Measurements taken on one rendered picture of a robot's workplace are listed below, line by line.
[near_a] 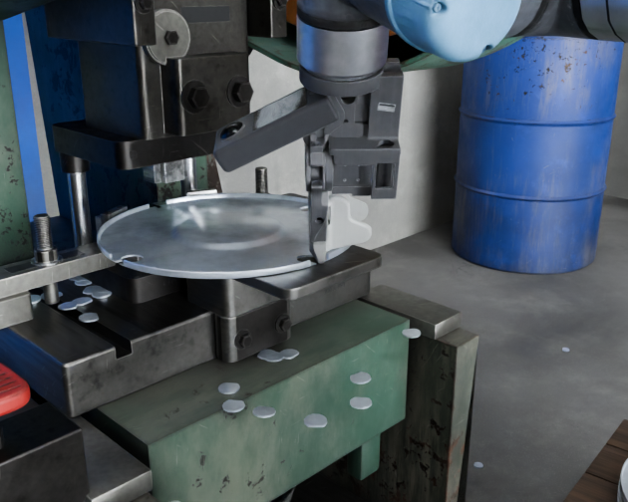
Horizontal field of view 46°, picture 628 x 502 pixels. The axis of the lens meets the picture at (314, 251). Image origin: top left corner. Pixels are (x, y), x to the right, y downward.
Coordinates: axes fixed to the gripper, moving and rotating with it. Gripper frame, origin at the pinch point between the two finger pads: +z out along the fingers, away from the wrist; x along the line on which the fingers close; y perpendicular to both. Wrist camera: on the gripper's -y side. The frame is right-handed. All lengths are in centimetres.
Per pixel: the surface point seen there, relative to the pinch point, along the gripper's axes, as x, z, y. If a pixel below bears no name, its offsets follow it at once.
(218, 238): 5.6, 2.6, -10.0
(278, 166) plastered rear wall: 167, 94, -5
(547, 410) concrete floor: 65, 106, 65
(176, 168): 18.5, 1.8, -15.8
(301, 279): -4.3, 0.0, -1.4
